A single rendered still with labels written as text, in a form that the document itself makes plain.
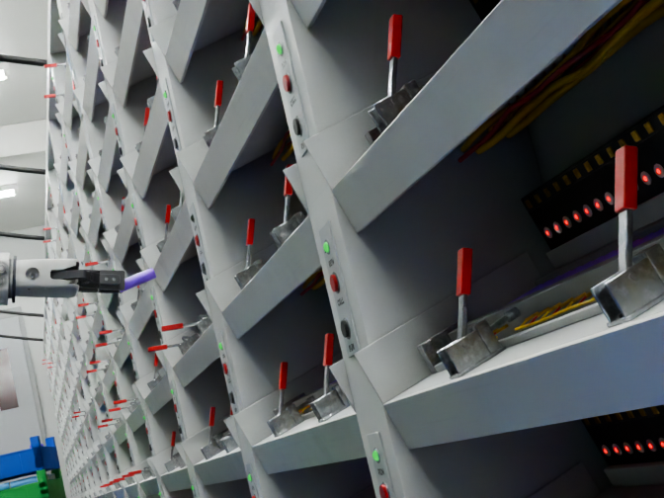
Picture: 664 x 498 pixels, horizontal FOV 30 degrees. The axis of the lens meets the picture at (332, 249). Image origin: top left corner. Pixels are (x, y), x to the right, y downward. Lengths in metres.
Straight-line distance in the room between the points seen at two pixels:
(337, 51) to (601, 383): 0.53
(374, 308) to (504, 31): 0.42
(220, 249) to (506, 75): 1.09
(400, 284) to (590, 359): 0.43
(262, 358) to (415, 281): 0.70
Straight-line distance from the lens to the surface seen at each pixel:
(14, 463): 3.03
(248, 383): 1.77
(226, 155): 1.58
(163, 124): 2.06
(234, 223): 1.80
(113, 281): 2.01
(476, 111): 0.79
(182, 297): 2.49
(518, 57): 0.72
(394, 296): 1.09
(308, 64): 1.13
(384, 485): 1.12
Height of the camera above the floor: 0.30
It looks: 9 degrees up
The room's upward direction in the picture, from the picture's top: 13 degrees counter-clockwise
